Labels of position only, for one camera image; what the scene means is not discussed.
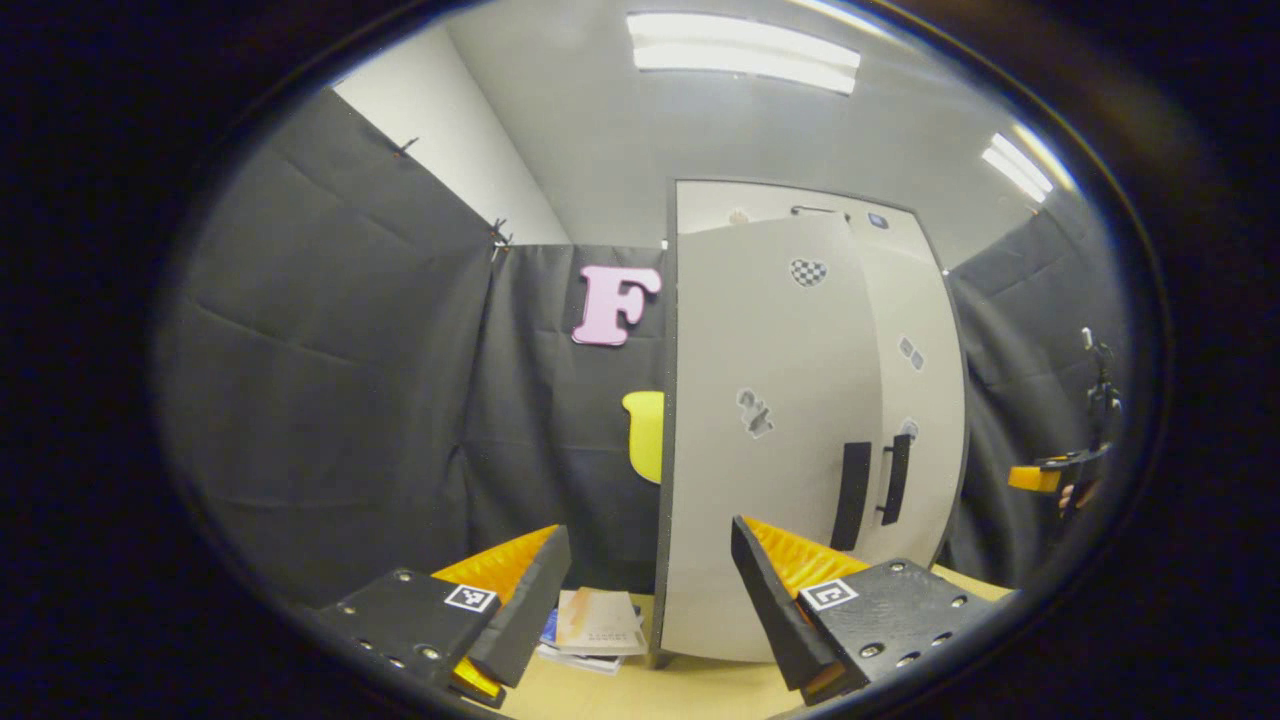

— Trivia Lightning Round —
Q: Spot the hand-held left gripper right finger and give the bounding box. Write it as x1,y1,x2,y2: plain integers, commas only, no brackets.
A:
729,514,1001,706

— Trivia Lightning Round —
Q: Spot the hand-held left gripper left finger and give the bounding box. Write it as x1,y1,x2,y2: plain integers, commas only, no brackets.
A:
305,523,573,711

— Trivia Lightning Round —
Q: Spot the white cabinet door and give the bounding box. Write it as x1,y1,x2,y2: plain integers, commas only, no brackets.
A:
655,215,886,666
850,235,969,571

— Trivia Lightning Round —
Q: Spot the white and grey cabinet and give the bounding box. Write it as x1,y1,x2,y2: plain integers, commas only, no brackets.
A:
655,176,973,671

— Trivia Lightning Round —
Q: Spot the white cabinet drawer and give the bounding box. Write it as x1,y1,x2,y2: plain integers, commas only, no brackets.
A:
675,182,949,266

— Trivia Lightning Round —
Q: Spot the blue white book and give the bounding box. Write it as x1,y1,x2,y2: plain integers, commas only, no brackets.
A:
535,608,626,676

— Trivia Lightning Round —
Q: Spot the white orange booklet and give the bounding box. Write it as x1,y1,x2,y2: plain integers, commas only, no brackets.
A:
555,588,649,657

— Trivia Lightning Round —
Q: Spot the small ceiling light panel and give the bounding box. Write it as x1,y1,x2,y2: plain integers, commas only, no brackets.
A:
980,130,1056,204

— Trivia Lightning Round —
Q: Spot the black backdrop cloth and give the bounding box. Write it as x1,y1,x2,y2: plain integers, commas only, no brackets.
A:
155,88,1136,611

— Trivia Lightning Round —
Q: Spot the large ceiling light panel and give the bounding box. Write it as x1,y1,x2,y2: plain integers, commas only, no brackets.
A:
627,12,863,96

